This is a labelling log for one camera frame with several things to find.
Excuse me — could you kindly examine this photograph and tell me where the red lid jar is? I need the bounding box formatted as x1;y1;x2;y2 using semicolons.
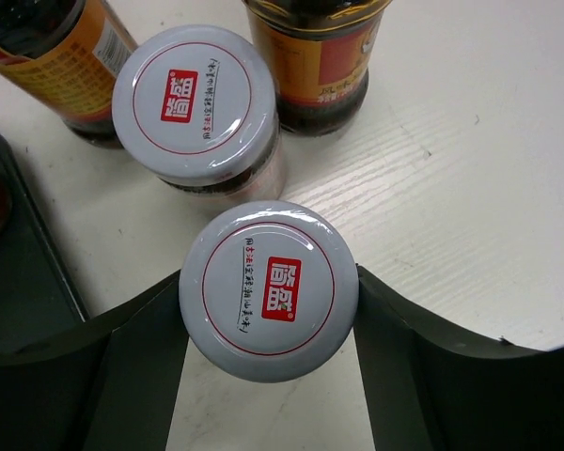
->
244;0;389;136
0;0;137;148

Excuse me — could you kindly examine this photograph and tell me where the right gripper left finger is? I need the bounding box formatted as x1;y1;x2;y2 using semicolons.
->
0;272;188;450

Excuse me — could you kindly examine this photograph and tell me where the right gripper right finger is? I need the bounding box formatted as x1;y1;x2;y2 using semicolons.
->
354;269;564;450

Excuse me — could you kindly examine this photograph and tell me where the white lid spice jar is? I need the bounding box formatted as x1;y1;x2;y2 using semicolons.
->
112;25;286;210
179;201;359;383

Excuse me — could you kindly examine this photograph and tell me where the black plastic tray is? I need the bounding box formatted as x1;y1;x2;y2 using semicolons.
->
0;134;88;353

